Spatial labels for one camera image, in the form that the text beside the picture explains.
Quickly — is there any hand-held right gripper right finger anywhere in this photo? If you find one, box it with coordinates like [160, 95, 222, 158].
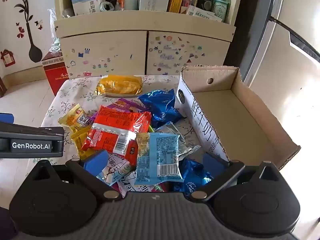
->
[191, 152, 280, 202]

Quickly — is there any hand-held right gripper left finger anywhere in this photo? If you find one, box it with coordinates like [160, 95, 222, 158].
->
[31, 149, 123, 201]

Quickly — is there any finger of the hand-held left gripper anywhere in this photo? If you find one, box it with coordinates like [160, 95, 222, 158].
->
[0, 113, 15, 124]

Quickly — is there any cardboard box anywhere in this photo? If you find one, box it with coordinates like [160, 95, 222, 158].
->
[174, 65, 302, 173]

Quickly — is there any small yellow waffle packet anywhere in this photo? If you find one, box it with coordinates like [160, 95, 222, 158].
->
[70, 126, 97, 159]
[58, 104, 94, 132]

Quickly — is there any light blue snack packet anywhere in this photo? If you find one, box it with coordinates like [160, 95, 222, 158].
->
[135, 132, 183, 186]

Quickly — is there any purple snack packet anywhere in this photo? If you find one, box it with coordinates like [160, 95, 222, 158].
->
[110, 98, 148, 113]

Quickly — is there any large yellow snack bag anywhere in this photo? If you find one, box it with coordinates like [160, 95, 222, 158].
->
[94, 74, 143, 98]

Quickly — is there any white cartoon snack packet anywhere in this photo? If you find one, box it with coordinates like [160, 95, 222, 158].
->
[96, 152, 138, 188]

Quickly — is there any blue foil snack bag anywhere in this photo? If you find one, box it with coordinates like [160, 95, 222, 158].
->
[175, 155, 214, 199]
[137, 89, 185, 128]

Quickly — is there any pink snack packet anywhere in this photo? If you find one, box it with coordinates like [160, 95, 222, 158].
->
[111, 182, 125, 193]

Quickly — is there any clear plastic snack packet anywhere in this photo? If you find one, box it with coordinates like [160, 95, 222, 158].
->
[154, 121, 202, 160]

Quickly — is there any red snack packet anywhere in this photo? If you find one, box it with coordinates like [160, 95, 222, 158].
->
[82, 105, 152, 167]

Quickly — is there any red patterned carton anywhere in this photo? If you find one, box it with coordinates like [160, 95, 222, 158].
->
[41, 51, 68, 97]

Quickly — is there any floral tablecloth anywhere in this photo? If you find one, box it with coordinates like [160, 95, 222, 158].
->
[40, 74, 208, 193]

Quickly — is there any clear plastic bag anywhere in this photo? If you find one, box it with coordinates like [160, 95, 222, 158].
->
[47, 8, 63, 54]

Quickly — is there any cream cabinet with stickers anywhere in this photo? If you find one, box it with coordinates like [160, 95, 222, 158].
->
[54, 0, 244, 80]

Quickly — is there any flat white box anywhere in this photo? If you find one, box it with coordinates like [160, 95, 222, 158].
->
[185, 5, 224, 22]

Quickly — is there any green glass bottle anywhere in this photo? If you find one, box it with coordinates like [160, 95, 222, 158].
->
[212, 0, 230, 22]

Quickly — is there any white plastic bottle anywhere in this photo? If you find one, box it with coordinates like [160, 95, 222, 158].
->
[124, 0, 138, 11]

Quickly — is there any red house wall sticker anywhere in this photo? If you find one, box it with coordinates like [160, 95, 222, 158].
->
[0, 49, 15, 67]

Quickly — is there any coiled white cable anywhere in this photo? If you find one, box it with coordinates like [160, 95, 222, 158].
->
[100, 1, 115, 12]

